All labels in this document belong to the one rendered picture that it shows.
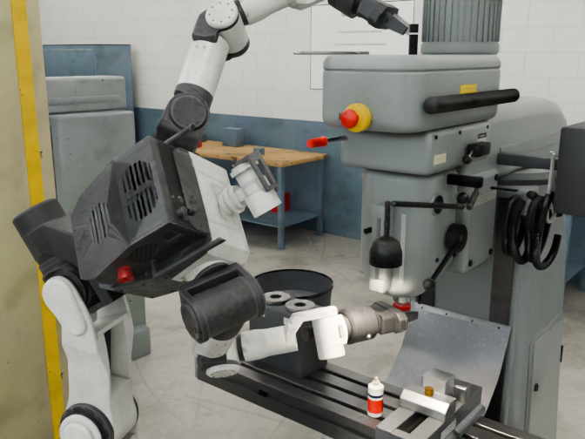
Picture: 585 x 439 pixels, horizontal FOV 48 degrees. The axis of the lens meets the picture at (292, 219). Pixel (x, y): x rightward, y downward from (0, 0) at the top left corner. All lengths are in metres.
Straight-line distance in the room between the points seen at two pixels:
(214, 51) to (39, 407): 2.05
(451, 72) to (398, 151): 0.20
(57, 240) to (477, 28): 1.12
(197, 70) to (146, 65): 7.37
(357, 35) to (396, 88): 5.35
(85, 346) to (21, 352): 1.47
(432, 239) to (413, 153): 0.23
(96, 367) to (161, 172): 0.55
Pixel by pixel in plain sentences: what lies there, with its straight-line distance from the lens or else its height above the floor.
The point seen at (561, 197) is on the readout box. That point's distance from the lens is 1.71.
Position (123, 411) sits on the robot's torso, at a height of 1.05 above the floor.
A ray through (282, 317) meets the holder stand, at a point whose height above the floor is 1.14.
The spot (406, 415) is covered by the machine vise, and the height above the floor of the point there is 1.03.
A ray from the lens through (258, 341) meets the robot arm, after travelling 1.58.
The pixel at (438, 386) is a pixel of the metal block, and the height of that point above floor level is 1.09.
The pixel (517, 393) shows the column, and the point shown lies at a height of 0.91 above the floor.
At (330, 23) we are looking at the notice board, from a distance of 6.91.
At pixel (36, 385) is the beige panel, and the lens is 3.15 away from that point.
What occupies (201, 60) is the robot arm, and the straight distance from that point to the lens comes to 1.57.
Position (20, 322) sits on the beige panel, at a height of 0.80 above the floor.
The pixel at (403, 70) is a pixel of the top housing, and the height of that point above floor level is 1.86.
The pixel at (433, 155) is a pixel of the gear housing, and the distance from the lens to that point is 1.48.
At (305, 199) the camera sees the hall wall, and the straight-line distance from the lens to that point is 7.24.
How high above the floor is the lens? 1.89
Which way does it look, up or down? 14 degrees down
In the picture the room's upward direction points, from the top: straight up
